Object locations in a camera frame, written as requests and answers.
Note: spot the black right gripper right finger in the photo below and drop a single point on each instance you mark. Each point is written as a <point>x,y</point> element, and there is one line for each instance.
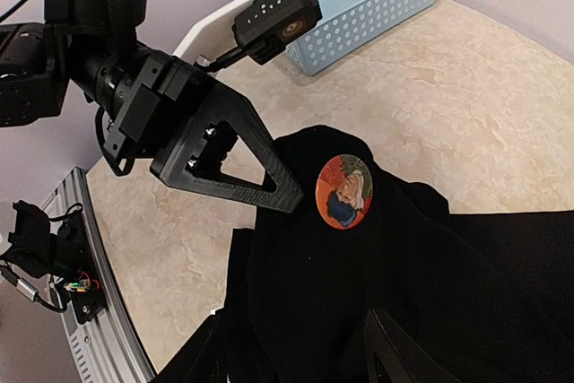
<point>393,356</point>

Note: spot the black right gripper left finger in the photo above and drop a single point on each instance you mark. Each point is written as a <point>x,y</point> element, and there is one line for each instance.
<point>202,359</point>

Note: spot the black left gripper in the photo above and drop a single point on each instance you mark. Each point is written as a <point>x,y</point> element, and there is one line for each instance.
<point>221,148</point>

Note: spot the black garment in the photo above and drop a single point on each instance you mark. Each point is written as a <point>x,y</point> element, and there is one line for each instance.
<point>489,297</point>

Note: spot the red round brooch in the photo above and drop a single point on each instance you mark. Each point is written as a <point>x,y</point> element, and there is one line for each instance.
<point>344,191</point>

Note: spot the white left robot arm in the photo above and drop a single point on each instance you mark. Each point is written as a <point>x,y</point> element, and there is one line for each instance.
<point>34,73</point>

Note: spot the front aluminium rail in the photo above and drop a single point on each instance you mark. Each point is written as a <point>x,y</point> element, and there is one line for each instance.
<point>101,336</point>

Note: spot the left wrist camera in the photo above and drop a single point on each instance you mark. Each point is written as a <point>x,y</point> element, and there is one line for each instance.
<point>179,20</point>

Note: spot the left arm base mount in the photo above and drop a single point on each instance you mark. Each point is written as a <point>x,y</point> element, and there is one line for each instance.
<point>58,248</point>

